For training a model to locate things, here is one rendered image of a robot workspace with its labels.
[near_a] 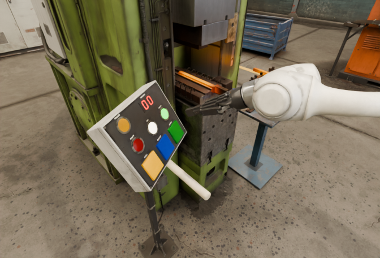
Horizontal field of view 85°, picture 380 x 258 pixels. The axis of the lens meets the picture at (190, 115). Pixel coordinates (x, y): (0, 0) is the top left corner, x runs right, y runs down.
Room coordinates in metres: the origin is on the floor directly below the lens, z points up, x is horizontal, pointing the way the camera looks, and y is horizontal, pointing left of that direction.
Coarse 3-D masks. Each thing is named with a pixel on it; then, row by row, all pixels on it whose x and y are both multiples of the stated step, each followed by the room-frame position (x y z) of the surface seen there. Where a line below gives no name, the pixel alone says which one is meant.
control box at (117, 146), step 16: (144, 96) 0.69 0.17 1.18; (160, 96) 0.75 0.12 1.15; (112, 112) 0.59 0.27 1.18; (128, 112) 0.59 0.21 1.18; (144, 112) 0.64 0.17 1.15; (160, 112) 0.69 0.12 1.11; (96, 128) 0.49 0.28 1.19; (112, 128) 0.50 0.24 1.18; (144, 128) 0.59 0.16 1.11; (160, 128) 0.64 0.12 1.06; (96, 144) 0.50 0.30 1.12; (112, 144) 0.47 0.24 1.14; (128, 144) 0.50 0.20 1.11; (144, 144) 0.54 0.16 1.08; (176, 144) 0.65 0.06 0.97; (112, 160) 0.48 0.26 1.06; (128, 160) 0.46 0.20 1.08; (144, 160) 0.50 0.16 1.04; (128, 176) 0.46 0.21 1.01; (144, 176) 0.46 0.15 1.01
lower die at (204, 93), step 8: (176, 72) 1.33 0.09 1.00; (192, 72) 1.35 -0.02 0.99; (176, 80) 1.24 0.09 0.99; (184, 80) 1.23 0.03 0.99; (192, 80) 1.21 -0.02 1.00; (208, 80) 1.22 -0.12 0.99; (176, 88) 1.17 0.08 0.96; (184, 88) 1.14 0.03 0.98; (200, 88) 1.12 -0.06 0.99; (208, 88) 1.11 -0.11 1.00; (184, 96) 1.12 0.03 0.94; (192, 96) 1.07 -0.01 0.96; (200, 96) 1.04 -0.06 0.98; (208, 96) 1.08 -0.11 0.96; (216, 96) 1.13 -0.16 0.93; (200, 104) 1.03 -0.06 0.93
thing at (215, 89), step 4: (180, 72) 1.31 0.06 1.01; (184, 72) 1.31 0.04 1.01; (188, 76) 1.25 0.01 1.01; (192, 76) 1.25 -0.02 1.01; (196, 80) 1.20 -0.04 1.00; (200, 80) 1.19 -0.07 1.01; (204, 84) 1.15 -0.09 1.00; (208, 84) 1.13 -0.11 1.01; (212, 84) 1.13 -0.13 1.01; (212, 88) 1.09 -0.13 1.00; (216, 88) 1.09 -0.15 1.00; (220, 88) 1.06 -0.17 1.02; (224, 88) 1.06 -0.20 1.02; (216, 92) 1.09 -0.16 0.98; (220, 92) 1.07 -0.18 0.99; (224, 92) 1.05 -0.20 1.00
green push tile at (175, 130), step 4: (172, 124) 0.70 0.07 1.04; (176, 124) 0.71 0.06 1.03; (172, 128) 0.68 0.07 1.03; (176, 128) 0.70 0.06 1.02; (180, 128) 0.72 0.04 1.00; (172, 132) 0.67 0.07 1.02; (176, 132) 0.68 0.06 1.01; (180, 132) 0.70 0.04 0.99; (172, 136) 0.66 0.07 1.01; (176, 136) 0.67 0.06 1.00; (180, 136) 0.69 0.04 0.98; (176, 140) 0.66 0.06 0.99
